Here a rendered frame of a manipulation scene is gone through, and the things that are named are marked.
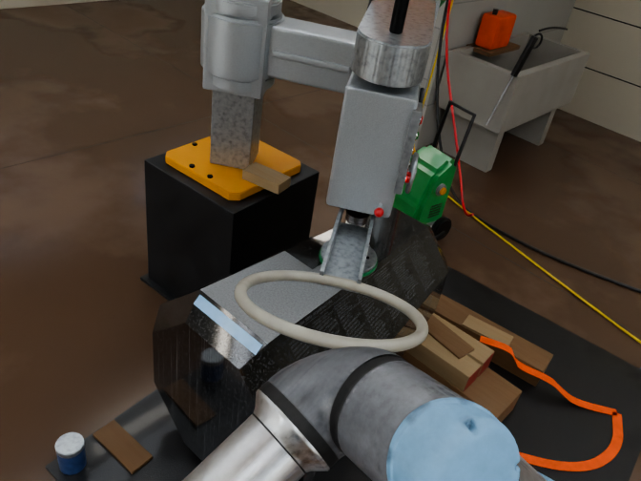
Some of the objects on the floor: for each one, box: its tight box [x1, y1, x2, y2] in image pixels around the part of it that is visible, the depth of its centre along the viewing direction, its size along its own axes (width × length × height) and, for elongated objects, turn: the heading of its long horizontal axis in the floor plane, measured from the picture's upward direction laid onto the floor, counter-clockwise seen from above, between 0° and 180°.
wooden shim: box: [93, 420, 153, 474], centre depth 236 cm, size 25×10×2 cm, turn 40°
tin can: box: [55, 432, 87, 475], centre depth 224 cm, size 10×10×13 cm
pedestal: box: [140, 153, 320, 301], centre depth 308 cm, size 66×66×74 cm
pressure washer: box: [393, 100, 477, 241], centre depth 375 cm, size 35×35×87 cm
